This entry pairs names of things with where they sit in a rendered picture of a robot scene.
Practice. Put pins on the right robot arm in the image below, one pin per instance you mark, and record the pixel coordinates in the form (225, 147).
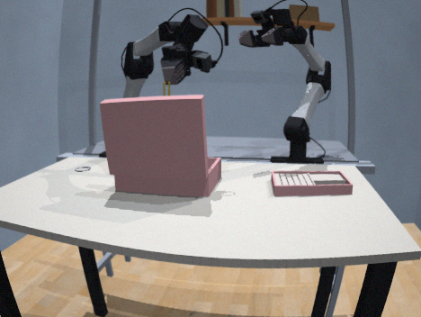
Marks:
(137, 70)

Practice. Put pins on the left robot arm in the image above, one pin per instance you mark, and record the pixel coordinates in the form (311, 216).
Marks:
(296, 127)

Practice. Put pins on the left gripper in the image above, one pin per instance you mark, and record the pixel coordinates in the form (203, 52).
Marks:
(275, 37)

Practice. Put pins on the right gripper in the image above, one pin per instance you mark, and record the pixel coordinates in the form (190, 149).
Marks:
(175, 69)

